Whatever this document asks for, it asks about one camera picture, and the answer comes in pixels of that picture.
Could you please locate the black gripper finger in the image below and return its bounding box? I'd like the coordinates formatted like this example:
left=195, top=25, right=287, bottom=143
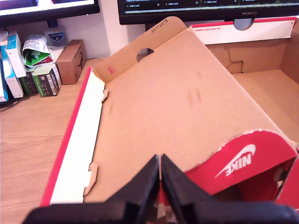
left=106, top=154, right=161, bottom=224
left=160, top=153, right=217, bottom=224

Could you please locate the red Nike shoebox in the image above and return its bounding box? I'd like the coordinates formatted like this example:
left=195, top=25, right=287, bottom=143
left=39, top=15, right=299, bottom=212

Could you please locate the green and black carton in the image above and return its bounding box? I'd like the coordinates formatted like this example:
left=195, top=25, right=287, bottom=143
left=31, top=64, right=63, bottom=98
left=18, top=70, right=39, bottom=95

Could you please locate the small brown cardboard box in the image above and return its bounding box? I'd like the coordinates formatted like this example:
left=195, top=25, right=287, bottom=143
left=55, top=39, right=87, bottom=85

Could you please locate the white and blue carton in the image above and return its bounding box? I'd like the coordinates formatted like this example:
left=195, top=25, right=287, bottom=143
left=6, top=32, right=27, bottom=79
left=0, top=41, right=24, bottom=99

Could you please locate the Cuticura sanitizer bottle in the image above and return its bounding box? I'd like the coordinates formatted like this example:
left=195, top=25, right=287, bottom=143
left=43, top=20, right=65, bottom=48

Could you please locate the wide black Huawei monitor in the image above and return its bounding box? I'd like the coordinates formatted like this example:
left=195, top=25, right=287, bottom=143
left=118, top=0, right=299, bottom=31

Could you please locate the narrow black computer monitor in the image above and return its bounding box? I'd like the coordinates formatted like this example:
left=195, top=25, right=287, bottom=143
left=0, top=0, right=100, bottom=27

